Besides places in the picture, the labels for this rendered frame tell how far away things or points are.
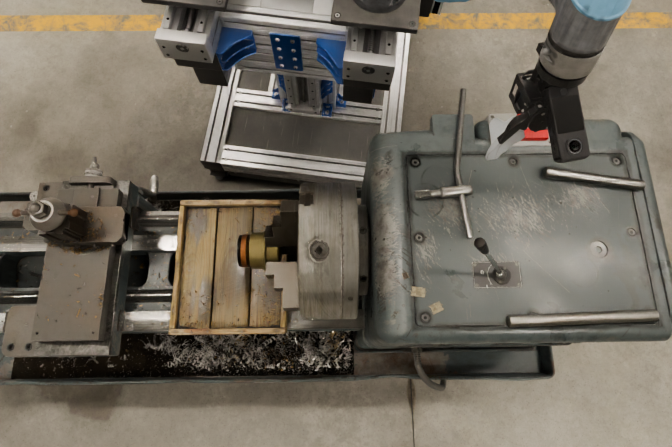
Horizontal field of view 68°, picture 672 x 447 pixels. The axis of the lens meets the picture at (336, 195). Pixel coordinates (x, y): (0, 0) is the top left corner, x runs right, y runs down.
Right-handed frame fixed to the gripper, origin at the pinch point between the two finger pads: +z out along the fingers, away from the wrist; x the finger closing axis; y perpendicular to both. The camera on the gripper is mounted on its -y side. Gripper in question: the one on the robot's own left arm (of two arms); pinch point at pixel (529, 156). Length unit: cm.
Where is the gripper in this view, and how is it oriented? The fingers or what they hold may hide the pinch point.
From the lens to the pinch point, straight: 93.6
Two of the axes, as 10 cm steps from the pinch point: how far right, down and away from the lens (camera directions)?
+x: -9.8, 1.6, -0.6
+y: -1.7, -8.4, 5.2
